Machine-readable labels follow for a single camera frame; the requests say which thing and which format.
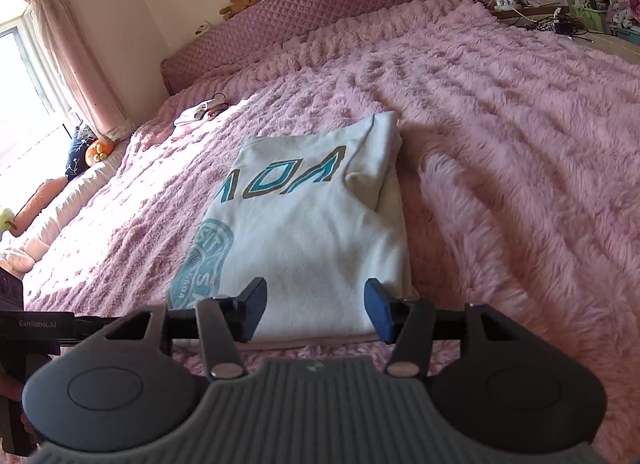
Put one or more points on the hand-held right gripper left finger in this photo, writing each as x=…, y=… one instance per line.
x=254, y=309

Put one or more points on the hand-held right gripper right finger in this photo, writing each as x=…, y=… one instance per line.
x=380, y=311

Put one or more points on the white printed sweatshirt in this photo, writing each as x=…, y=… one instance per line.
x=310, y=214

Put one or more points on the folded white and pink clothes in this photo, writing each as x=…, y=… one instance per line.
x=197, y=112

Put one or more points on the person's left hand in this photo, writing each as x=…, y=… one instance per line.
x=10, y=389

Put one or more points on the dark box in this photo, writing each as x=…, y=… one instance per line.
x=11, y=290

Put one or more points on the green plush toy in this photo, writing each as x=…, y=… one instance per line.
x=6, y=220

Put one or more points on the pink cushion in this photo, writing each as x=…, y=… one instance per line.
x=40, y=204

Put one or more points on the dark blue patterned pillow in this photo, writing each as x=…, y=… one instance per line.
x=79, y=151

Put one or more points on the orange plush toy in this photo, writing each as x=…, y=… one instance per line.
x=99, y=150

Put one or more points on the pink fluffy blanket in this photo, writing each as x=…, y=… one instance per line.
x=500, y=168

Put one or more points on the window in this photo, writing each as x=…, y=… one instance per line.
x=22, y=93

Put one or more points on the pink curtain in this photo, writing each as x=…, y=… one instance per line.
x=82, y=58

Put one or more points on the small white plush toy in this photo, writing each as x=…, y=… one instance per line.
x=204, y=27

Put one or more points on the brown teddy bear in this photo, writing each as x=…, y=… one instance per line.
x=240, y=4

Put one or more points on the pink quilted headboard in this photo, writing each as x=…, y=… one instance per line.
x=310, y=8

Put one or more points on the wooden nightstand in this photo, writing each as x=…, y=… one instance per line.
x=537, y=4

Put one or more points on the green storage box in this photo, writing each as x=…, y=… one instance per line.
x=592, y=18

